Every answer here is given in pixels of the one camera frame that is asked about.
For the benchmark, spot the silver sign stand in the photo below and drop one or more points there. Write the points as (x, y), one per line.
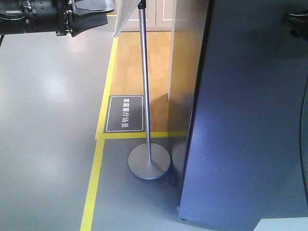
(148, 161)

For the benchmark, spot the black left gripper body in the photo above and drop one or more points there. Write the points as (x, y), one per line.
(77, 16)

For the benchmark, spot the dark grey refrigerator body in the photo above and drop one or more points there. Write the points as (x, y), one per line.
(243, 159)

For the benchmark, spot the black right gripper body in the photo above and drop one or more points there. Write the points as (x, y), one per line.
(298, 23)

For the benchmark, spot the white double door wardrobe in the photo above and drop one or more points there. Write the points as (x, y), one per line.
(159, 16)

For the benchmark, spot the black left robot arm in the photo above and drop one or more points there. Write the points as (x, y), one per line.
(28, 16)

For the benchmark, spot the black floor sign sticker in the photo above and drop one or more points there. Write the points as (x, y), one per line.
(125, 114)

